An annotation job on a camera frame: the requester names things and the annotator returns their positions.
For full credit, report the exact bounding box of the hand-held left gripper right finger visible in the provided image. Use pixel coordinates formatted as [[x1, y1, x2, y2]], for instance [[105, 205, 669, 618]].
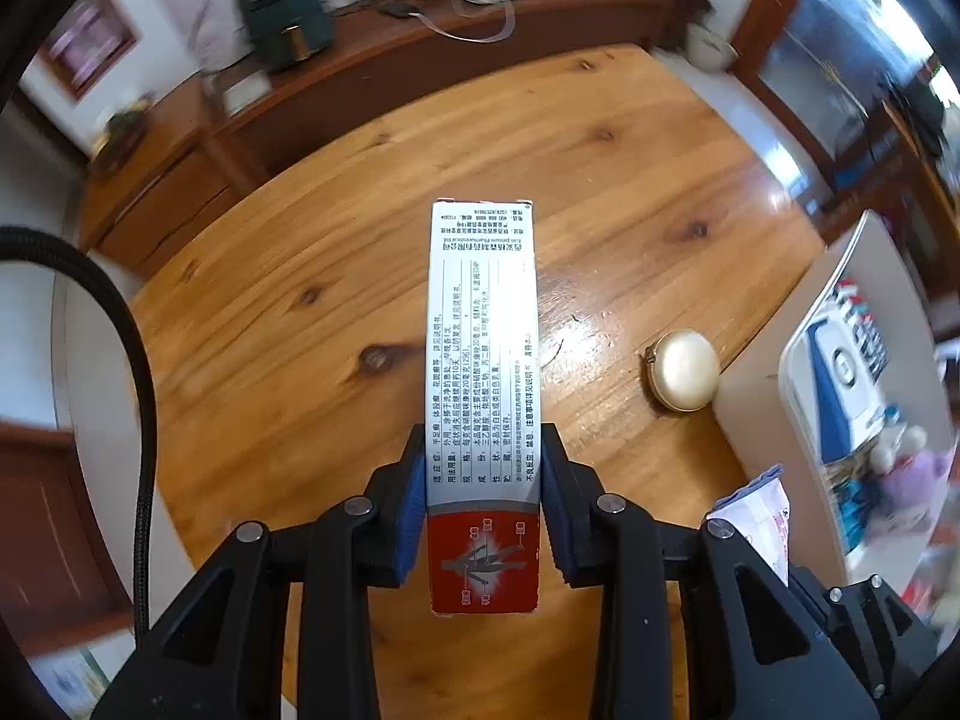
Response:
[[538, 424, 882, 720]]

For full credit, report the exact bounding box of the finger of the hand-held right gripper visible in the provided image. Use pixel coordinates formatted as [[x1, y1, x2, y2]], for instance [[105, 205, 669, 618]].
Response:
[[787, 566, 942, 706]]

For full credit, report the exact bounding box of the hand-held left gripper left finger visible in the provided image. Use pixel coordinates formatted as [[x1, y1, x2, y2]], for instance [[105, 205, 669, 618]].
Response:
[[90, 424, 430, 720]]

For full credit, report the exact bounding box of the purple plush toy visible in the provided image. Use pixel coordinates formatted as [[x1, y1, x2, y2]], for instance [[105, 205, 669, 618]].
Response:
[[870, 424, 960, 526]]

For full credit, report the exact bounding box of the pink tube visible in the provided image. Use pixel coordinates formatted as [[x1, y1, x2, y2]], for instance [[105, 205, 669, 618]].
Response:
[[705, 465, 792, 586]]

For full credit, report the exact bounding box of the long red and white box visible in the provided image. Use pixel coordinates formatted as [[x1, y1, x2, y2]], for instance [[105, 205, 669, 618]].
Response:
[[425, 199, 542, 616]]

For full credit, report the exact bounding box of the white storage bin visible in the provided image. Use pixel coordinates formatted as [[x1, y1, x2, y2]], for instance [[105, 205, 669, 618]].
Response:
[[711, 208, 960, 616]]

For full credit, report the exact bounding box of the white and blue device box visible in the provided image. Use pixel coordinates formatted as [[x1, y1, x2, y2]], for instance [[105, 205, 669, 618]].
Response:
[[795, 300, 893, 466]]

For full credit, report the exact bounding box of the gold round compact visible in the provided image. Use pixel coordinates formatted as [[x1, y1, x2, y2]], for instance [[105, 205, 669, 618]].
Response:
[[641, 328, 722, 413]]

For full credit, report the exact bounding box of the wooden shelf unit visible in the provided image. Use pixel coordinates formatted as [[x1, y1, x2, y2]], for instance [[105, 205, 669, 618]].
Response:
[[0, 420, 136, 661]]

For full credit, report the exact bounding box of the wooden side cabinet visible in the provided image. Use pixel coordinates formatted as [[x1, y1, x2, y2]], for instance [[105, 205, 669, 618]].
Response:
[[79, 79, 260, 278]]

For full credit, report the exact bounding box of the white paper sheet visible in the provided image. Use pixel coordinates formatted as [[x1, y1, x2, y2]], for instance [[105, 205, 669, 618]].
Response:
[[221, 71, 271, 117]]

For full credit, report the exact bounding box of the wooden television cabinet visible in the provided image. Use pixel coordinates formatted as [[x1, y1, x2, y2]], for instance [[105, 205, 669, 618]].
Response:
[[214, 0, 676, 181]]

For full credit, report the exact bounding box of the small potted plant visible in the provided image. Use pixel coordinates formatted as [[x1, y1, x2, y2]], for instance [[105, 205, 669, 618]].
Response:
[[94, 101, 151, 162]]

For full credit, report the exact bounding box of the white pot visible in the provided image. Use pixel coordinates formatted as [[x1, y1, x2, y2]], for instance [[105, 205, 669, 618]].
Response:
[[686, 21, 740, 74]]

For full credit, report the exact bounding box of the dark green air fryer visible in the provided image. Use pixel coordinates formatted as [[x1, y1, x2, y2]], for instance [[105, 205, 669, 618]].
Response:
[[238, 0, 336, 74]]

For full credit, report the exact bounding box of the glass door cabinet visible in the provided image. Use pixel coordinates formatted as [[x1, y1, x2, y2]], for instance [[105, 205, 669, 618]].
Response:
[[731, 0, 960, 196]]

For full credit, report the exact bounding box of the black braided cable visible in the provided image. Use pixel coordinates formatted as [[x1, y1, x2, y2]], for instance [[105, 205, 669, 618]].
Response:
[[0, 226, 158, 642]]

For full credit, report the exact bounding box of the white cable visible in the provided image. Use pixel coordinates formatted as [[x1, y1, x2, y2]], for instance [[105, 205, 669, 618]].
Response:
[[420, 0, 518, 42]]

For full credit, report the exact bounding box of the framed wall picture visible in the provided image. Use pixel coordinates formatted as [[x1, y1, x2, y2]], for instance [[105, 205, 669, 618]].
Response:
[[37, 0, 143, 98]]

